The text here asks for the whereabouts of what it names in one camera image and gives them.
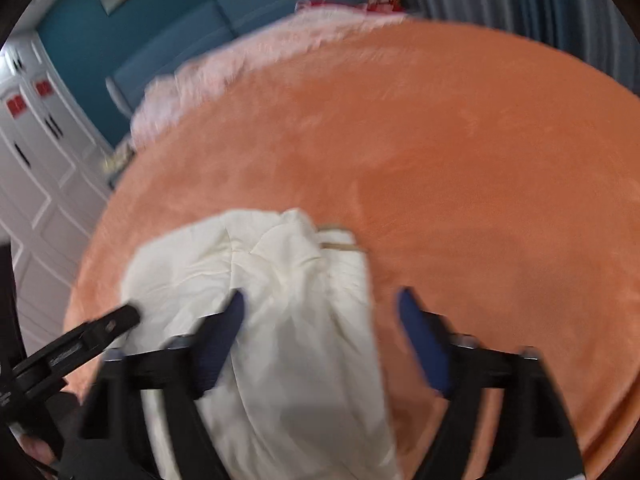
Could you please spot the yellowish patterned object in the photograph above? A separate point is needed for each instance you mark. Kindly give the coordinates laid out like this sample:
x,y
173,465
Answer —
x,y
117,157

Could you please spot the person's left hand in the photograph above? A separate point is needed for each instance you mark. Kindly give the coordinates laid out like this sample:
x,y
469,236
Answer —
x,y
39,450

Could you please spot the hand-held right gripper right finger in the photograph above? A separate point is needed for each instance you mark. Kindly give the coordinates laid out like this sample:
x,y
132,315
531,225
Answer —
x,y
425,345

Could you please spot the grey striped curtain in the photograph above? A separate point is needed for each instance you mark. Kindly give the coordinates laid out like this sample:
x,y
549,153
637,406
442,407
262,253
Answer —
x,y
525,10

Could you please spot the orange plush blanket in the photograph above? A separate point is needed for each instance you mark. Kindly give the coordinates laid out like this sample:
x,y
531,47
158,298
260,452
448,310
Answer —
x,y
450,160

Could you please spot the white panelled wardrobe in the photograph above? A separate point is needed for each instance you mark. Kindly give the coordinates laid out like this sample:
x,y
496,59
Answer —
x,y
45,160

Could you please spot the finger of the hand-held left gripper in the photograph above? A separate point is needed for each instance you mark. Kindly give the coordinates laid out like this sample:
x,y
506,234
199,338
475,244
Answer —
x,y
105,327

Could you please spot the blue padded headboard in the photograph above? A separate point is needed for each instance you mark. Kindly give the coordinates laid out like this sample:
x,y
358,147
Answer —
x,y
200,30

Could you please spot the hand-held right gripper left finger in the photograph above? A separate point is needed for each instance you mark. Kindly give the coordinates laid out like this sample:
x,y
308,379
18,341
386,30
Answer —
x,y
220,345

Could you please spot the pink fluffy blanket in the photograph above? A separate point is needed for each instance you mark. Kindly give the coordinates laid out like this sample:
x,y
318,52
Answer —
x,y
225,75

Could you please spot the cream padded jacket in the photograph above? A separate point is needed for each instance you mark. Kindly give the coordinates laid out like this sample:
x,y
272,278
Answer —
x,y
300,335

